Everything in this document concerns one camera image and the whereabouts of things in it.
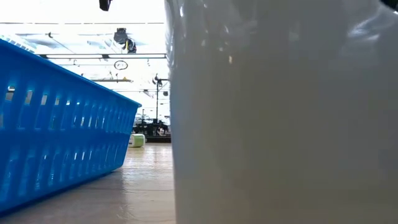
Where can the blue slotted plastic basket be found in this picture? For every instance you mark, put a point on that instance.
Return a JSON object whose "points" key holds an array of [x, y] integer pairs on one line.
{"points": [[62, 130]]}

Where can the grey ceiling rail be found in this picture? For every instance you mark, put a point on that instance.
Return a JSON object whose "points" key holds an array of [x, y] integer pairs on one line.
{"points": [[77, 56]]}

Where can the black light stand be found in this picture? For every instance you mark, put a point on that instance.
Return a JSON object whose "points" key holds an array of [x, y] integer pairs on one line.
{"points": [[157, 93]]}

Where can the green and white charger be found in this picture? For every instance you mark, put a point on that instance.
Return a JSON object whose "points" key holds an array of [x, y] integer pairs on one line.
{"points": [[137, 140]]}

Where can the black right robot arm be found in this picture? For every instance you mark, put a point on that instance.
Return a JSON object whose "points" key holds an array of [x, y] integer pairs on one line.
{"points": [[391, 3]]}

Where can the dark background machinery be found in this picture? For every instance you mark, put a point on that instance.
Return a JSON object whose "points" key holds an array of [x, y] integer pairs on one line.
{"points": [[152, 128]]}

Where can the black aluminium table frame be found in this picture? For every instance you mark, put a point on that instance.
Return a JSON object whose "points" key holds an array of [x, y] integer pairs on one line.
{"points": [[158, 139]]}

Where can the black hanging ceiling device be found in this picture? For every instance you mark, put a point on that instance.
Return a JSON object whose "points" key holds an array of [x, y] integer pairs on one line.
{"points": [[121, 36]]}

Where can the pale grey plastic bin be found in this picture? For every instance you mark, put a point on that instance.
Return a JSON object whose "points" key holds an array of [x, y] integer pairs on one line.
{"points": [[280, 124]]}

